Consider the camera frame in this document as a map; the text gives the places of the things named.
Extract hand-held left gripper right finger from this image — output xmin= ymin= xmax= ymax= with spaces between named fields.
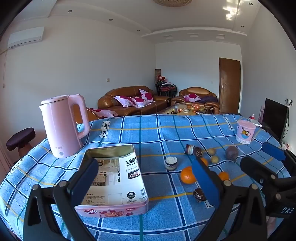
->
xmin=192 ymin=159 xmax=269 ymax=241

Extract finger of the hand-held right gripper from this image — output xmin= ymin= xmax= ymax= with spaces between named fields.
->
xmin=240 ymin=156 xmax=278 ymax=188
xmin=262 ymin=142 xmax=296 ymax=176

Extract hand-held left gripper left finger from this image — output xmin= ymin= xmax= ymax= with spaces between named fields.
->
xmin=23 ymin=158 xmax=99 ymax=241

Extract large orange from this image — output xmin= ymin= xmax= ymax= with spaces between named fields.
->
xmin=180 ymin=166 xmax=197 ymax=184

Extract dark purple beetroot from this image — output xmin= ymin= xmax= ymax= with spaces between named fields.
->
xmin=225 ymin=146 xmax=239 ymax=163

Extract dark glass jar with label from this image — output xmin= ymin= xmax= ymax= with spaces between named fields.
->
xmin=184 ymin=144 xmax=204 ymax=158

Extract pink metal tin box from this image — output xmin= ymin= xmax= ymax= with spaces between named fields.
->
xmin=74 ymin=144 xmax=149 ymax=219

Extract dark brown glass jar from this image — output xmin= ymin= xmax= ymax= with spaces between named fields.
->
xmin=193 ymin=188 xmax=207 ymax=203

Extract black television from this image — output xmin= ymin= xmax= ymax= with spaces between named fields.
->
xmin=261 ymin=98 xmax=288 ymax=142

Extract pink cartoon bucket with lid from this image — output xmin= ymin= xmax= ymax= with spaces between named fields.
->
xmin=236 ymin=120 xmax=257 ymax=145

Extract printed paper leaflet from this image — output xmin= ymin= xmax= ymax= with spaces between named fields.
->
xmin=85 ymin=158 xmax=142 ymax=205

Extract small white-topped glass jar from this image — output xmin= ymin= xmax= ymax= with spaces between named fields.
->
xmin=165 ymin=157 xmax=178 ymax=171

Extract pink electric kettle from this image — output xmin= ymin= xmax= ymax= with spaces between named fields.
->
xmin=38 ymin=94 xmax=90 ymax=159

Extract red and white cloth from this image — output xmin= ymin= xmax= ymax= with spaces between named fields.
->
xmin=87 ymin=107 xmax=118 ymax=117

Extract dark round stool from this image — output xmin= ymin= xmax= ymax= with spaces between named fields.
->
xmin=6 ymin=127 xmax=36 ymax=163

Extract blue checked tablecloth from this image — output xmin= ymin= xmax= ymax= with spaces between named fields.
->
xmin=0 ymin=113 xmax=296 ymax=241

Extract cluttered coffee table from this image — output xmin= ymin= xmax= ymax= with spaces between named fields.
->
xmin=157 ymin=104 xmax=213 ymax=115

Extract brown wooden door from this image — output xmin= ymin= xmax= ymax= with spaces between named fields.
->
xmin=218 ymin=57 xmax=241 ymax=114

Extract brown leather sofa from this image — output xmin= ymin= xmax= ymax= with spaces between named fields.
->
xmin=97 ymin=86 xmax=171 ymax=116

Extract dark purple blanket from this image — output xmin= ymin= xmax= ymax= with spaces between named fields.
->
xmin=200 ymin=94 xmax=218 ymax=103

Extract white and magenta floral pillow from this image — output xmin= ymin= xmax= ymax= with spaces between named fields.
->
xmin=113 ymin=95 xmax=134 ymax=107
xmin=183 ymin=94 xmax=201 ymax=102
xmin=131 ymin=97 xmax=151 ymax=108
xmin=138 ymin=89 xmax=155 ymax=102

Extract brown leather armchair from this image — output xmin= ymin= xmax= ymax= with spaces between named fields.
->
xmin=171 ymin=87 xmax=220 ymax=114

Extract stacked dark chairs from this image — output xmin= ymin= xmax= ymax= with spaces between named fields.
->
xmin=155 ymin=80 xmax=178 ymax=98

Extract round ceiling lamp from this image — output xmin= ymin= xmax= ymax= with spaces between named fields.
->
xmin=153 ymin=0 xmax=193 ymax=6

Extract white wall air conditioner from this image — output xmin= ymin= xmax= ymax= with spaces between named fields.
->
xmin=8 ymin=27 xmax=45 ymax=49

